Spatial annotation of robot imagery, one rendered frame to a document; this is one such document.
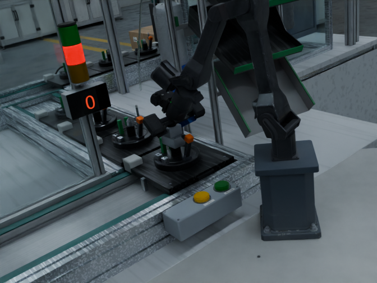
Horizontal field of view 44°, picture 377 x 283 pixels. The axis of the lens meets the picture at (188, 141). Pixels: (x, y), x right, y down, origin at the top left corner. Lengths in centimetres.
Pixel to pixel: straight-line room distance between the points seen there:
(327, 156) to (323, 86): 112
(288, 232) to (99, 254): 46
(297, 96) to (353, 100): 133
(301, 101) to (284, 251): 62
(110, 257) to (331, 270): 51
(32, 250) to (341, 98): 203
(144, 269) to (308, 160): 47
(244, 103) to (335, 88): 131
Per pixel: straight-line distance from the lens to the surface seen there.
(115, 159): 149
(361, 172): 150
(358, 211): 131
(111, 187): 141
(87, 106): 131
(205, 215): 119
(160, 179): 131
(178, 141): 134
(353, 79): 288
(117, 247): 115
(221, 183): 124
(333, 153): 160
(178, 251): 121
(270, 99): 108
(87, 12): 1089
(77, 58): 128
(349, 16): 286
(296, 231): 120
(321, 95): 266
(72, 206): 137
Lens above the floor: 158
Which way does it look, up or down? 24 degrees down
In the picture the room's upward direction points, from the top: 9 degrees counter-clockwise
